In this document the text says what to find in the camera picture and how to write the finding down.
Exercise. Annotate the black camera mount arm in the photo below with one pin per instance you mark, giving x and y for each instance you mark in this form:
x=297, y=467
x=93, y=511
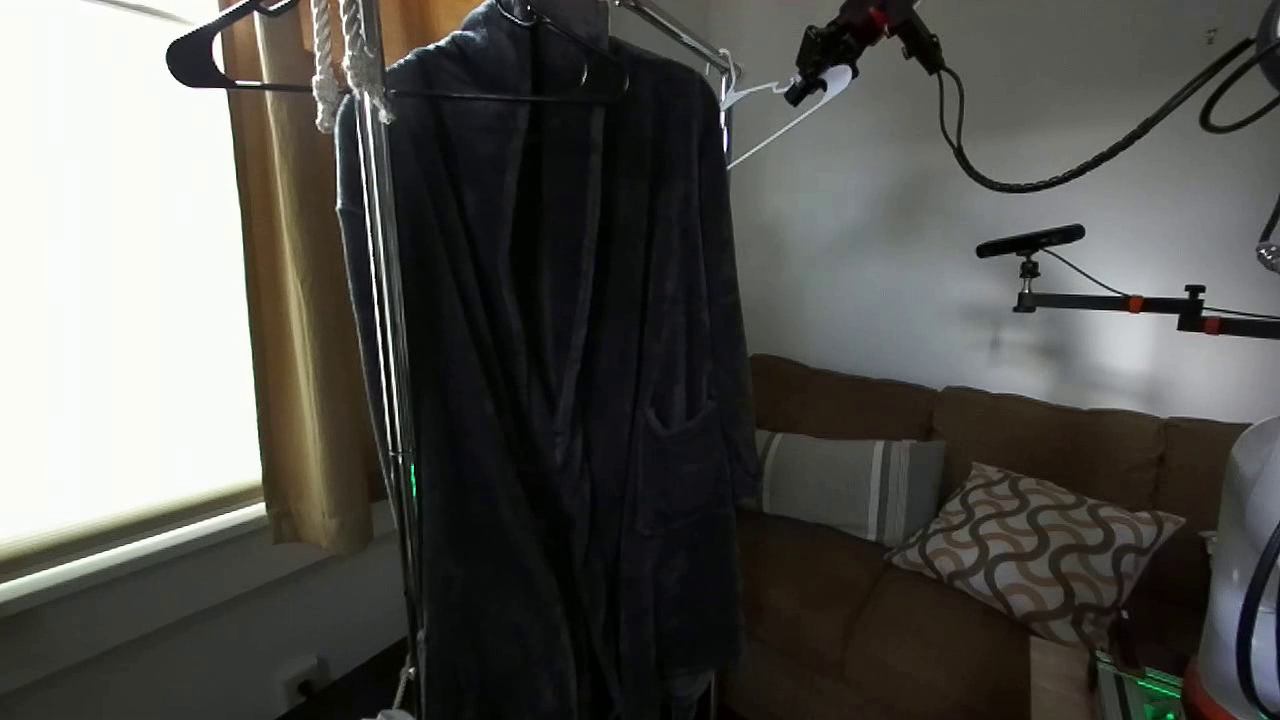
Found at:
x=1107, y=306

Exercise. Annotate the black stereo camera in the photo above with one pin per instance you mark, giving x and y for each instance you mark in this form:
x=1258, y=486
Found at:
x=1026, y=243

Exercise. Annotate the grey striped pillow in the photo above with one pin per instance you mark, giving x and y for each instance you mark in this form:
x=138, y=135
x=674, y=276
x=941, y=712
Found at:
x=852, y=486

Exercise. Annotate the brown fabric sofa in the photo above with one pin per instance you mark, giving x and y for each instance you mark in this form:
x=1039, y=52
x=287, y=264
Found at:
x=827, y=627

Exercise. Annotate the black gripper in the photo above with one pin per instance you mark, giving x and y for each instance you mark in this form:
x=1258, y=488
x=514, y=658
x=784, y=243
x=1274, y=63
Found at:
x=900, y=39

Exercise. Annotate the dark brown cushion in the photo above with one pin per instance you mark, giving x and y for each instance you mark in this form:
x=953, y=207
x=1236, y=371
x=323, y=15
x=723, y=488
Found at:
x=1160, y=602

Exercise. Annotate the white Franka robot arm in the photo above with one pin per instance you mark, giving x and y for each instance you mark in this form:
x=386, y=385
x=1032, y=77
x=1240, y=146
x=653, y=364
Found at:
x=1235, y=533

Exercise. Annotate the dark hanging bathrobe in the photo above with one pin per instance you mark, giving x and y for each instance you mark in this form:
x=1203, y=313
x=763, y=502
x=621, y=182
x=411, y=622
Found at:
x=561, y=401

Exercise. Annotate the wavy patterned pillow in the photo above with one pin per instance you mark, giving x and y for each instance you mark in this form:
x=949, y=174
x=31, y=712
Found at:
x=1026, y=546

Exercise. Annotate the white plastic basket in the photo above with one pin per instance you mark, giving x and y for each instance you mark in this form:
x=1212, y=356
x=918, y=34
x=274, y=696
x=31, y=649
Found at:
x=837, y=81

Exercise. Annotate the black plastic clothes hanger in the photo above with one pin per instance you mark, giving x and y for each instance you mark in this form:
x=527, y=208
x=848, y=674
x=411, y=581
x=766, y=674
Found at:
x=210, y=30

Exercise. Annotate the chrome metal clothes rack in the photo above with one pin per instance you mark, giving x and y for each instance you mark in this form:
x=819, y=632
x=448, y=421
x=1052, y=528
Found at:
x=415, y=561

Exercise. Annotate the bright window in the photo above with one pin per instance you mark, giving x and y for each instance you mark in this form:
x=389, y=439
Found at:
x=121, y=264

